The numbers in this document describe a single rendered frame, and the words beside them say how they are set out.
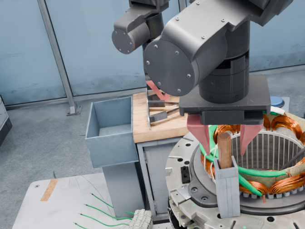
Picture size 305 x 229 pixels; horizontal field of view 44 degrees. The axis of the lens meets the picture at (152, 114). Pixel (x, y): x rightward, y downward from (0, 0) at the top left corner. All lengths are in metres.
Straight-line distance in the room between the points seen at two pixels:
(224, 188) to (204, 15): 0.27
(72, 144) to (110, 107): 1.86
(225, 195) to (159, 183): 0.40
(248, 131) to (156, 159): 0.46
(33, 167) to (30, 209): 1.58
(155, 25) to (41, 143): 2.24
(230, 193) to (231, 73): 0.20
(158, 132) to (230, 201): 0.32
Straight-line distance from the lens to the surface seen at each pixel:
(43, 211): 1.15
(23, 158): 2.87
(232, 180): 0.53
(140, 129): 0.84
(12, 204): 2.52
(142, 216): 0.98
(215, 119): 0.44
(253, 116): 0.44
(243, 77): 0.42
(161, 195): 0.95
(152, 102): 0.87
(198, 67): 0.33
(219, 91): 0.42
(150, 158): 0.87
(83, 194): 1.15
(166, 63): 0.34
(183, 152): 0.70
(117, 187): 0.96
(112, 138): 0.84
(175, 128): 0.82
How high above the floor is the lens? 1.52
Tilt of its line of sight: 31 degrees down
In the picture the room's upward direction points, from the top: 10 degrees counter-clockwise
